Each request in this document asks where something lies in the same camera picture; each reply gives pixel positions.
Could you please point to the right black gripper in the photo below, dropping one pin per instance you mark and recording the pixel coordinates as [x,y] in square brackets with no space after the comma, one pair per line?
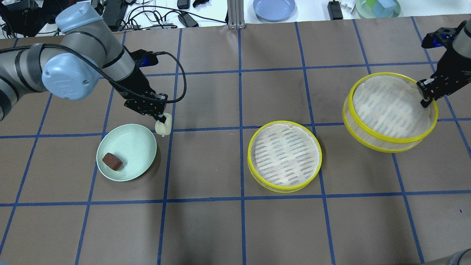
[451,72]

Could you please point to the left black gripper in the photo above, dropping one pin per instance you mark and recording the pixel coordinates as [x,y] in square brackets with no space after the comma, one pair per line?
[133,87]

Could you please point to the white steamed bun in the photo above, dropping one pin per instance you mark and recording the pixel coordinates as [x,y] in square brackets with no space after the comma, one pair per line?
[163,125]

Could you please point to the yellow rimmed steamer basket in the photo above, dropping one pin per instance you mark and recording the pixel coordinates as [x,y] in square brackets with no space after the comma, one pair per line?
[383,112]

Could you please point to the brown chocolate bun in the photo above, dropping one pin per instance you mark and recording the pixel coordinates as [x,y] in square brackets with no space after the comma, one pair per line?
[112,161]

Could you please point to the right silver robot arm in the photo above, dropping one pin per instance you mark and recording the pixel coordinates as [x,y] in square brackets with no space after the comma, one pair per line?
[454,67]

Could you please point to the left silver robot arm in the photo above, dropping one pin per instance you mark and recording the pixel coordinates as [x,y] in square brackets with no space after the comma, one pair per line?
[72,70]

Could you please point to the yellow rimmed centre steamer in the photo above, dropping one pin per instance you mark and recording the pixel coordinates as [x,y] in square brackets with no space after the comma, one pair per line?
[284,156]

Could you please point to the mint green plate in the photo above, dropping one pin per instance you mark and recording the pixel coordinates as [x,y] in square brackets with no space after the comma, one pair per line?
[134,145]

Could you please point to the clear green bowl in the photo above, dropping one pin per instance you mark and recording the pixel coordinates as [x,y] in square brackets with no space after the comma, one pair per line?
[378,8]

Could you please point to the black power adapter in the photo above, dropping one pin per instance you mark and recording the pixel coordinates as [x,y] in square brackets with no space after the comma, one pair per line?
[334,10]

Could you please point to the blue plate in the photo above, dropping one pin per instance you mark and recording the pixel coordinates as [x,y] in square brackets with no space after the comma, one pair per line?
[273,10]

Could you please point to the aluminium frame post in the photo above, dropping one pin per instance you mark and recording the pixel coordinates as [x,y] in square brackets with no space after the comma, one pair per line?
[235,14]

